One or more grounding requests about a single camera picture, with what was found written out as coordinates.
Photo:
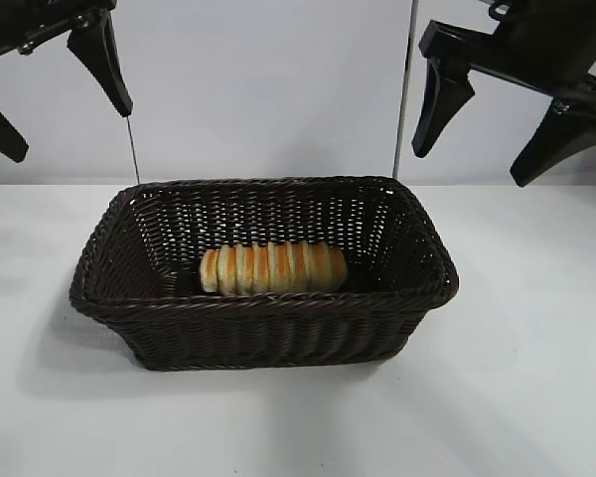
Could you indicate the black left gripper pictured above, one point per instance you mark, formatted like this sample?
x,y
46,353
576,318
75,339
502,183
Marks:
x,y
30,20

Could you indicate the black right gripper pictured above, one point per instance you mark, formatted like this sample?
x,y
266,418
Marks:
x,y
546,40

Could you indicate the long sliced bread loaf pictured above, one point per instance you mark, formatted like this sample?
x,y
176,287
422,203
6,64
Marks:
x,y
273,270

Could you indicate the dark brown wicker basket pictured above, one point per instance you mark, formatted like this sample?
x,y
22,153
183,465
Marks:
x,y
258,328

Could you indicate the thin dark vertical rod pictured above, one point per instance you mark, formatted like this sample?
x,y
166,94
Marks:
x,y
133,149

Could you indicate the silver vertical wall strip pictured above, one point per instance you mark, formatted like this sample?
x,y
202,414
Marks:
x,y
405,89

